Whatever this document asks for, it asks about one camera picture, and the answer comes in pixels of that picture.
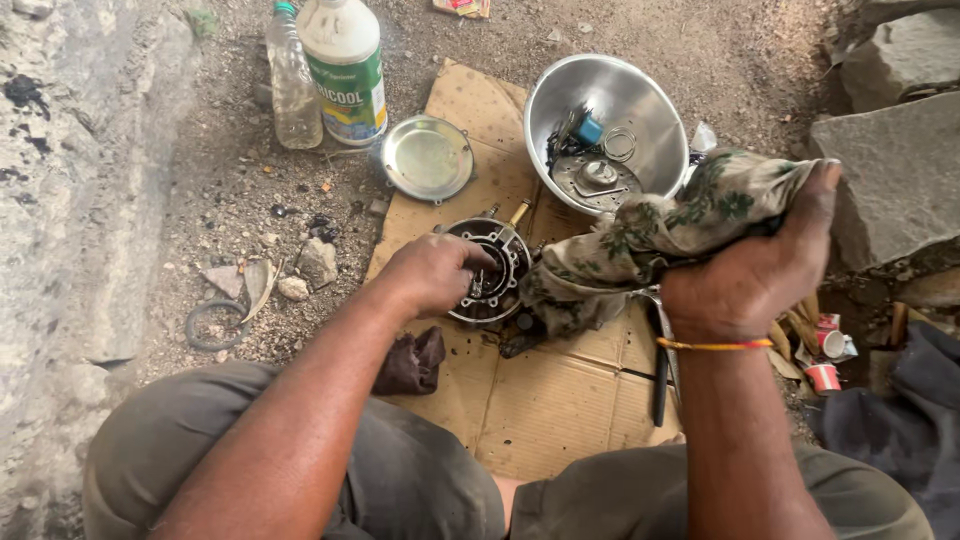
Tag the person's left hand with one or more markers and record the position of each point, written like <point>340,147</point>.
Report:
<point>427,274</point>

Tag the person's right hand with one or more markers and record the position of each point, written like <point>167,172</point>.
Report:
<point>739,277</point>

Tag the person's left fingers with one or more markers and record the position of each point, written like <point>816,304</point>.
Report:
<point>472,255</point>

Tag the round metal engine housing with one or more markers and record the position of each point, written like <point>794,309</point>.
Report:
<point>491,274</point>

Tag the green patterned rag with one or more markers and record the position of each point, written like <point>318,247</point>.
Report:
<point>660,225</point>

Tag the round metal cover plate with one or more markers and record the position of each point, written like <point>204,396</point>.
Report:
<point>427,159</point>

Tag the dark brown rag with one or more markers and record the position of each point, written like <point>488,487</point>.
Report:
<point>411,361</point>

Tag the round metal disc part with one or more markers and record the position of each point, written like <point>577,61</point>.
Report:
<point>598,180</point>

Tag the grey stone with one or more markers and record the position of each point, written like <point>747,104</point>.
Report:
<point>318,262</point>

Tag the brown cardboard sheet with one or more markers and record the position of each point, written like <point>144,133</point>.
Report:
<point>540,397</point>

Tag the blue cylindrical part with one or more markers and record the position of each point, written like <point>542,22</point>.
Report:
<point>588,129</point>

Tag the large steel bowl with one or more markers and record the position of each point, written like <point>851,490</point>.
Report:
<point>615,112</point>

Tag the curved dry shell piece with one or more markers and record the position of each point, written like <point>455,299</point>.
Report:
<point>259,285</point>

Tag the white green-labelled bottle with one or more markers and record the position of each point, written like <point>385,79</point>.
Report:
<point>345,71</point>

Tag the person's grey trousers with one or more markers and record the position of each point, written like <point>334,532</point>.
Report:
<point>420,480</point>

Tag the clear plastic bottle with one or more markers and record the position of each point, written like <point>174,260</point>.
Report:
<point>292,82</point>

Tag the orange thread wristband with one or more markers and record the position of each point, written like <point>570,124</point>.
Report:
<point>712,345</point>

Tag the red paper cup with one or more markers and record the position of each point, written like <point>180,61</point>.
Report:
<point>832,341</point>
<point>823,377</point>

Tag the large grey stone block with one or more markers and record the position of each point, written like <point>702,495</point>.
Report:
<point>892,176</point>

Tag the dark grey cloth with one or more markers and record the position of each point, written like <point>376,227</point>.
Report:
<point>896,435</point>

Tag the grey boulder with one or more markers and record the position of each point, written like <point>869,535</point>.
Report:
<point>900,49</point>

